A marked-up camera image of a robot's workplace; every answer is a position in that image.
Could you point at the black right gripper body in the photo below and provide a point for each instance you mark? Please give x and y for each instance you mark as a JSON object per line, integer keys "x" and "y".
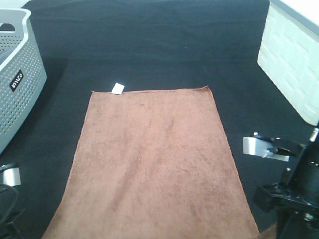
{"x": 297, "y": 217}

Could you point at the black table cloth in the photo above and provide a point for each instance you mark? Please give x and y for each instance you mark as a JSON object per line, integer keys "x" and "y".
{"x": 90, "y": 45}

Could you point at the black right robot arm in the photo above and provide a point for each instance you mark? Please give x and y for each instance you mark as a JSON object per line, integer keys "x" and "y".
{"x": 303, "y": 178}

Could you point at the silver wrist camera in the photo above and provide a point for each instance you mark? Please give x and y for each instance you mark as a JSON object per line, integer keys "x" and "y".
{"x": 10, "y": 175}
{"x": 271, "y": 147}

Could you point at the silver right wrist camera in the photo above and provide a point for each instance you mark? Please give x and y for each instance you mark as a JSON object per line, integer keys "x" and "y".
{"x": 271, "y": 147}

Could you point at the brown microfibre towel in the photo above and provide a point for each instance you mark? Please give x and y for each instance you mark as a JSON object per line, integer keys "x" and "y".
{"x": 153, "y": 165}

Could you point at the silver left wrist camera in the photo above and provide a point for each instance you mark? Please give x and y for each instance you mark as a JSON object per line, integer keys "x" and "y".
{"x": 10, "y": 175}

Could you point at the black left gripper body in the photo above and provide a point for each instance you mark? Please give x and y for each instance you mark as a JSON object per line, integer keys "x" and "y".
{"x": 7, "y": 226}

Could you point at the white plastic storage bin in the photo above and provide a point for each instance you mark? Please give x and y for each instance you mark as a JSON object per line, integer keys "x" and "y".
{"x": 289, "y": 54}

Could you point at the grey perforated laundry basket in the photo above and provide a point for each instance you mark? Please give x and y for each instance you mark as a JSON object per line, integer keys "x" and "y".
{"x": 22, "y": 73}

